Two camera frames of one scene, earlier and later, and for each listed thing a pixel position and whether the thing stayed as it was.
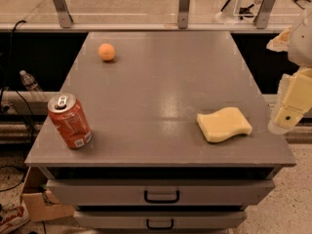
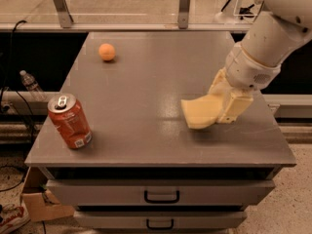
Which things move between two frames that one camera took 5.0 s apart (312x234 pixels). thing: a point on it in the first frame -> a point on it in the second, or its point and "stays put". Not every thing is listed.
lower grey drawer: [159, 219] stays put
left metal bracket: [64, 19] stays put
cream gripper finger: [280, 43] -> [244, 70]
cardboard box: [41, 202] stays put
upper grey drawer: [165, 192] stays put
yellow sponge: [222, 123] -> [202, 111]
